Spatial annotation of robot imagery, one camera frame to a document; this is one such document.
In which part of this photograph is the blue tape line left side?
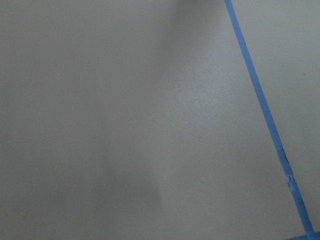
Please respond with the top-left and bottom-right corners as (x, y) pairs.
(225, 0), (320, 240)

